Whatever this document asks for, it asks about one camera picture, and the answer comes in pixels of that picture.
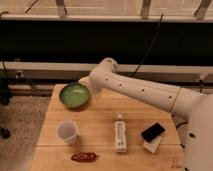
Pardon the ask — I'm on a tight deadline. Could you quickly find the green ceramic bowl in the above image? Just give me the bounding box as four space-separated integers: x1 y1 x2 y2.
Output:
59 82 90 109

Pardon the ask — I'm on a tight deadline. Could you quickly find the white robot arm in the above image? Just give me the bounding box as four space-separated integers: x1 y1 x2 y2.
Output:
79 58 213 171

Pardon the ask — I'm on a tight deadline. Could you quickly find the clear plastic cup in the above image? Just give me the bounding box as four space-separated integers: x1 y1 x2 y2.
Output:
56 120 78 145

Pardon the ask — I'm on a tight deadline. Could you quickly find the white squeeze bottle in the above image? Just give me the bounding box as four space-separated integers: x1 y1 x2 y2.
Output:
114 115 127 153

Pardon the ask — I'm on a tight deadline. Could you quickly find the black smartphone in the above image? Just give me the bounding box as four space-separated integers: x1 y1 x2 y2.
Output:
141 123 165 142

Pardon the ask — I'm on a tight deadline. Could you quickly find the white sponge block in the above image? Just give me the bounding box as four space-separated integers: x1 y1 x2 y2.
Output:
143 136 162 154

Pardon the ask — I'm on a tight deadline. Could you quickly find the black object on floor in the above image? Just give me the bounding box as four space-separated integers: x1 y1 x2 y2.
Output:
0 127 11 139

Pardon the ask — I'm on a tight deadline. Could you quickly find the grey metal rail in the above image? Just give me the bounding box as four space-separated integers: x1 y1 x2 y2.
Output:
0 61 213 83

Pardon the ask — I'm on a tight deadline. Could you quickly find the black hanging cable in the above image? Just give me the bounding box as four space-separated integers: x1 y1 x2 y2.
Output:
130 12 165 77

